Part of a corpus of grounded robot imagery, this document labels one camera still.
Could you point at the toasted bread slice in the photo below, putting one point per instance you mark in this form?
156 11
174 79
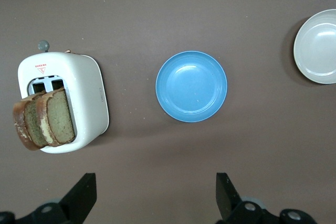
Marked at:
31 125
60 119

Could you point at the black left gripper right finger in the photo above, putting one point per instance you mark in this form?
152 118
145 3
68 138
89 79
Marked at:
228 203

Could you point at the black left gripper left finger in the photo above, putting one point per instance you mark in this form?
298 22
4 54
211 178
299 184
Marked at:
76 203

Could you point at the beige plate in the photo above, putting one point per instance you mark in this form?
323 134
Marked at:
317 51

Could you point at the blue plate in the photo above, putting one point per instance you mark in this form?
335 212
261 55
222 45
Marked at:
191 87

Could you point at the white two-slot toaster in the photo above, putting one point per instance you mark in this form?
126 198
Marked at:
86 90

